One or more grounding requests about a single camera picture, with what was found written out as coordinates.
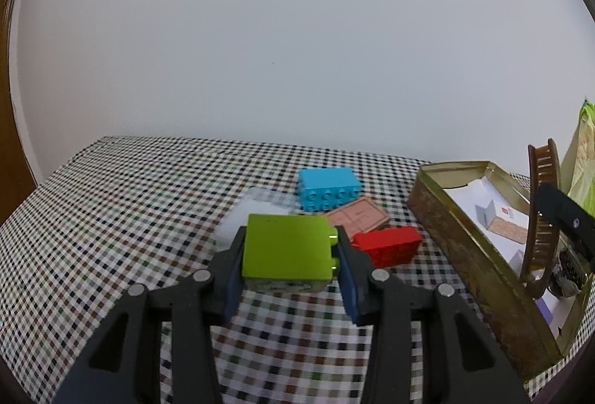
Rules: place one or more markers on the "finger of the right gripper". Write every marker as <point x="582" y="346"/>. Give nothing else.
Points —
<point x="566" y="215"/>

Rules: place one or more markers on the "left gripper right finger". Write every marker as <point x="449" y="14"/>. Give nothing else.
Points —
<point x="461" y="362"/>

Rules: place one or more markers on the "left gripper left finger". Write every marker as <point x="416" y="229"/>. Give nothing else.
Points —
<point x="121" y="361"/>

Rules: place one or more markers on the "red toy brick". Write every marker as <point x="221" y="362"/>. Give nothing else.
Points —
<point x="389" y="247"/>

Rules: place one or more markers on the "copper metal case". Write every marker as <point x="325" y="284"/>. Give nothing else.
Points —
<point x="361" y="216"/>

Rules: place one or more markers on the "green toy brick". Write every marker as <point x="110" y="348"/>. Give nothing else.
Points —
<point x="289" y="253"/>

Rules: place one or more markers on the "clear plastic box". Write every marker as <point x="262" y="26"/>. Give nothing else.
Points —
<point x="256" y="201"/>

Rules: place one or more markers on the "blue toy brick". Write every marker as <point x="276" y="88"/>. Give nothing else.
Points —
<point x="324" y="189"/>

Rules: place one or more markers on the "green patterned hanging cloth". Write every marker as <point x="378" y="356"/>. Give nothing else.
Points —
<point x="578" y="166"/>

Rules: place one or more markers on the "white paper liner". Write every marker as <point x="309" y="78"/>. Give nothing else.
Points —
<point x="507" y="229"/>

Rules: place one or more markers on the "gold metal tin tray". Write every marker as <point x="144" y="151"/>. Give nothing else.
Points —
<point x="518" y="325"/>

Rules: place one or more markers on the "checkered tablecloth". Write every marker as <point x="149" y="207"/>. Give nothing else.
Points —
<point x="144" y="209"/>

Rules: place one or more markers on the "brown wooden door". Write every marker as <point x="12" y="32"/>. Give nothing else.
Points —
<point x="17" y="180"/>

